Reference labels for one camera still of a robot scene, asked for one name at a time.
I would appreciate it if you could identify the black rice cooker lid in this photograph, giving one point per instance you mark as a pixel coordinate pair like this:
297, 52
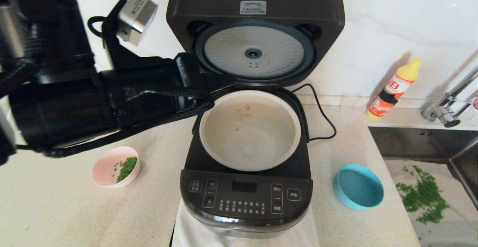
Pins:
209, 8

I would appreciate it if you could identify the clear plastic cup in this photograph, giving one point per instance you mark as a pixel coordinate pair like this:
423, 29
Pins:
353, 107

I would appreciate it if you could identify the black rice cooker base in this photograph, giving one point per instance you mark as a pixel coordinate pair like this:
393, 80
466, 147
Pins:
242, 198

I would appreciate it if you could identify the chopped green vegetables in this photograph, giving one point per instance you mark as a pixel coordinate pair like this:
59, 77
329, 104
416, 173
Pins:
129, 166

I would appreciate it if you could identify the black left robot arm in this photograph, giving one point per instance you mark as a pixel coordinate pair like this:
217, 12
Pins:
56, 116

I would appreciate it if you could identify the white towel in sink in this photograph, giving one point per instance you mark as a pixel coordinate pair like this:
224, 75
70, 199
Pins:
448, 232

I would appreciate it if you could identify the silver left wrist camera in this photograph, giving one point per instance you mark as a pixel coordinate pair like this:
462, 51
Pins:
138, 15

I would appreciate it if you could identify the clear plastic water bottle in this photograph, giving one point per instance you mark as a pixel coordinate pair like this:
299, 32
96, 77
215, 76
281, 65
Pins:
473, 112

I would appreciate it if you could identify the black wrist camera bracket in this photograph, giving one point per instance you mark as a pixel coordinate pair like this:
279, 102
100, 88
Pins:
115, 52

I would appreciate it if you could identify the pink bowl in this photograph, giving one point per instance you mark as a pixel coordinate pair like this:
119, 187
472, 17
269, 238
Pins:
106, 168

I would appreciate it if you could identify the white towel under cooker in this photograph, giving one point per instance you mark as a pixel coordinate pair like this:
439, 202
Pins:
194, 235

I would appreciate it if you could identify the chrome faucet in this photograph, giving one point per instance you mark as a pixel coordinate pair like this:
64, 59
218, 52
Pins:
442, 112

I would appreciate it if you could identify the blue bowl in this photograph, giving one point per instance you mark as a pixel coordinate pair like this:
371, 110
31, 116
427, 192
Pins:
358, 187

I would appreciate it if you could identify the white inner pot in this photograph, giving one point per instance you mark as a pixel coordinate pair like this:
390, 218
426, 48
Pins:
250, 142

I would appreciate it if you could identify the stainless steel sink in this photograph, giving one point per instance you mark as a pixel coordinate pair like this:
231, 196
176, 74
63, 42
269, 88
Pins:
410, 142

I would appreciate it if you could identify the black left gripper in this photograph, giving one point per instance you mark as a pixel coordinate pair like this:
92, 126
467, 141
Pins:
149, 79

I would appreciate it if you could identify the green grains on sink towel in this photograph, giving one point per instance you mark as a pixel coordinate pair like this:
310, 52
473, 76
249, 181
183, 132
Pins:
425, 198

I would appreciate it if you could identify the yellow orange squeeze bottle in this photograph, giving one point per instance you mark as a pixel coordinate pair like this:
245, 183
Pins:
392, 90

